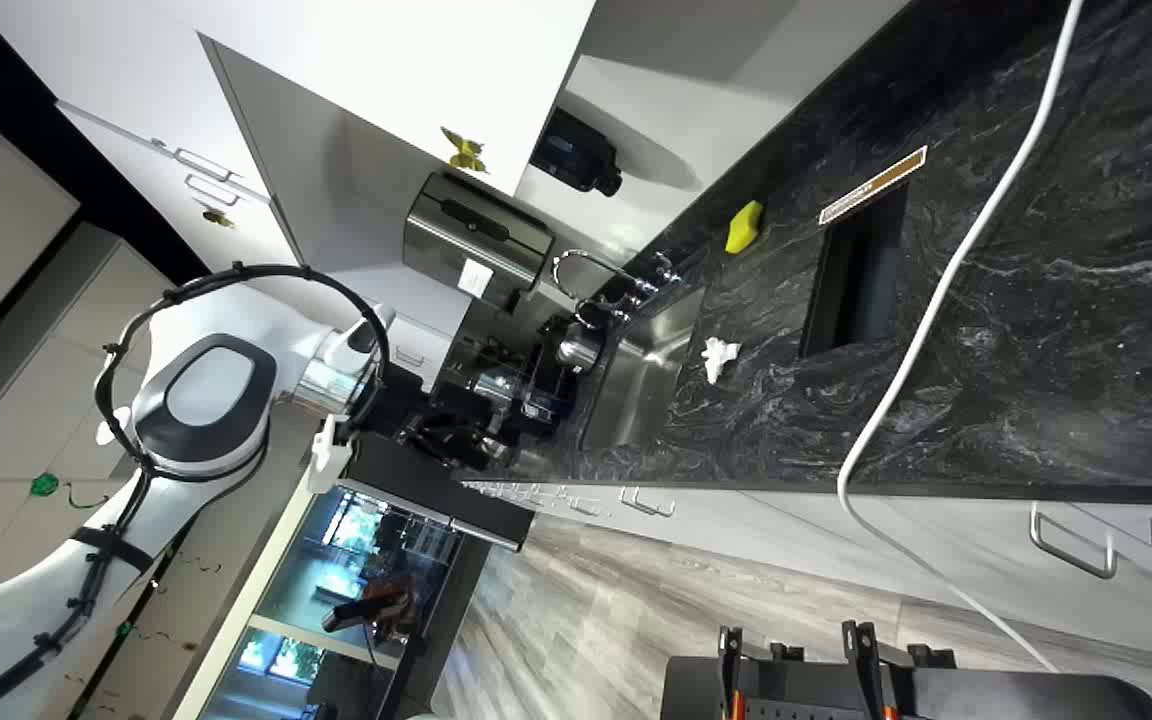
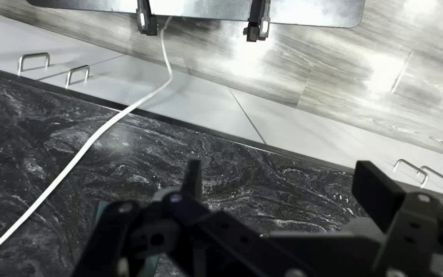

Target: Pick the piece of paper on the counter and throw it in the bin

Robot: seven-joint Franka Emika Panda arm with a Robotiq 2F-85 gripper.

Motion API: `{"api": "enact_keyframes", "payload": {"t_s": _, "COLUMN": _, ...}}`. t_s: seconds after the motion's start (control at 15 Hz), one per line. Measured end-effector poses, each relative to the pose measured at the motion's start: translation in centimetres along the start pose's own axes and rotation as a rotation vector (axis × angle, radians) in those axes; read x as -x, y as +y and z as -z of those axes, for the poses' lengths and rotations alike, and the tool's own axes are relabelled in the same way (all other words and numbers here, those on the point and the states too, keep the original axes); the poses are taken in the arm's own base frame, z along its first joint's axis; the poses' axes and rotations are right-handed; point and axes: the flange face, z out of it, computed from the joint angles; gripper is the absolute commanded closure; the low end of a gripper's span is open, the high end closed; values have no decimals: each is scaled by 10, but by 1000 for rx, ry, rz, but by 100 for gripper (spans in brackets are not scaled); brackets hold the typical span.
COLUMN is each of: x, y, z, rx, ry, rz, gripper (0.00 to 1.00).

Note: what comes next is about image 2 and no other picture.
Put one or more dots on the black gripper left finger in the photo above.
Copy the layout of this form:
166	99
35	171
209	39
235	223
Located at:
192	180

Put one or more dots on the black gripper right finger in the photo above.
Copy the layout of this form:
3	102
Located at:
376	194

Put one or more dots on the black metal leg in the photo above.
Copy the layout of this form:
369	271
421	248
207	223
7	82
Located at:
258	20
146	22

